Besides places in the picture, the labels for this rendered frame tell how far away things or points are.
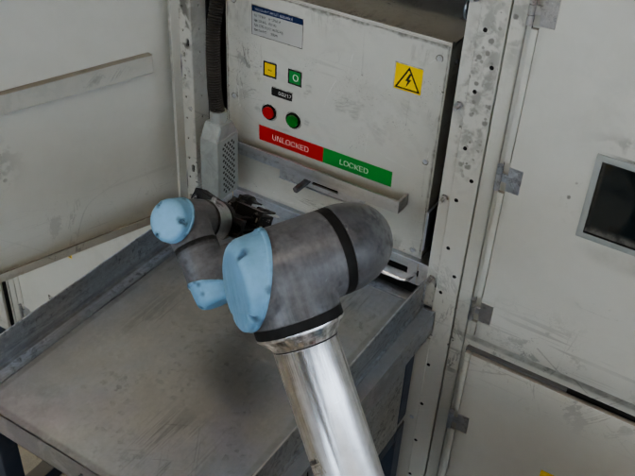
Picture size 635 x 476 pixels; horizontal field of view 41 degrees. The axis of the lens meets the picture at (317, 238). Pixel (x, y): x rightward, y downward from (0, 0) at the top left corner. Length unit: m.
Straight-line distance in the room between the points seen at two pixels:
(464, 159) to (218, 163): 0.53
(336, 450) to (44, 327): 0.79
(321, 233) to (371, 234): 0.07
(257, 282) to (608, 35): 0.66
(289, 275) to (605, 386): 0.82
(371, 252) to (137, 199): 0.99
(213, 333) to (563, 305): 0.66
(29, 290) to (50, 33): 1.16
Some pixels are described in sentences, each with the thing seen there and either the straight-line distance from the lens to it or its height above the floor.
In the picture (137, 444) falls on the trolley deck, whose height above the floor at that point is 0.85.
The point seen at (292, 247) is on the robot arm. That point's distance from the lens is 1.03.
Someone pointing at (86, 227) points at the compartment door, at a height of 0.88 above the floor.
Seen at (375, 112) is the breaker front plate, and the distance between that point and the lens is 1.65.
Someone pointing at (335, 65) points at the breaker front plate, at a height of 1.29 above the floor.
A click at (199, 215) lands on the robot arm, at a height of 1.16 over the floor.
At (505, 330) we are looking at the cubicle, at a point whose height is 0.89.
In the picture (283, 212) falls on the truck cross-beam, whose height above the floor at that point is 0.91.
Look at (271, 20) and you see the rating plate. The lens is 1.71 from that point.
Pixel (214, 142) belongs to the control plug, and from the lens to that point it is 1.77.
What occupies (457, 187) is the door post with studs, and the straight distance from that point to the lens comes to 1.58.
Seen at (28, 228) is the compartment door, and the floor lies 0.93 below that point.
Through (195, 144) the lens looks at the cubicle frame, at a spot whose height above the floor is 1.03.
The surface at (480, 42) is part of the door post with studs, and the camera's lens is 1.45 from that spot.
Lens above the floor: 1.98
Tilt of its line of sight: 36 degrees down
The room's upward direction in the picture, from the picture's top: 3 degrees clockwise
